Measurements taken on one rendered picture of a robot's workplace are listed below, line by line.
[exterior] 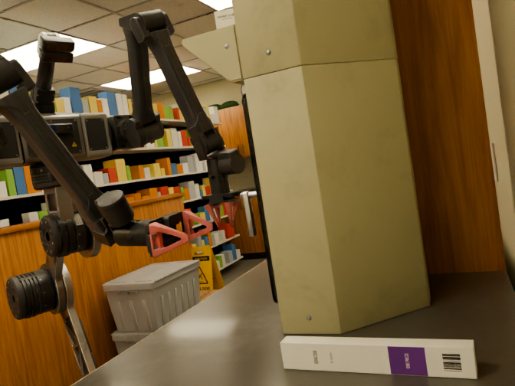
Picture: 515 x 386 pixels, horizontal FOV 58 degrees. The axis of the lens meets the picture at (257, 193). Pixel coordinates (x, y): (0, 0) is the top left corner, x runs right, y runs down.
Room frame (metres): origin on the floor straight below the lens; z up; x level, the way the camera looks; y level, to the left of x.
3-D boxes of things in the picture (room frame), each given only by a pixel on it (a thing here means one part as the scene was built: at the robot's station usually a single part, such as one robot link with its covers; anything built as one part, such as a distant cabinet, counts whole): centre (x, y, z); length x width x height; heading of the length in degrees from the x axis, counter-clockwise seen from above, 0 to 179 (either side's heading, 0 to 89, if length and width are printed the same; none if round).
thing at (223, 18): (0.97, 0.00, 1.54); 0.05 x 0.05 x 0.06; 84
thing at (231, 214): (1.39, 0.10, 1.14); 0.07 x 0.07 x 0.09; 66
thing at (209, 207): (1.40, 0.12, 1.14); 0.07 x 0.07 x 0.09; 66
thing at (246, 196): (0.91, 0.01, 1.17); 0.05 x 0.03 x 0.10; 66
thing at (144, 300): (3.18, 0.79, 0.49); 0.60 x 0.42 x 0.33; 156
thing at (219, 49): (1.01, -0.02, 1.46); 0.32 x 0.12 x 0.10; 156
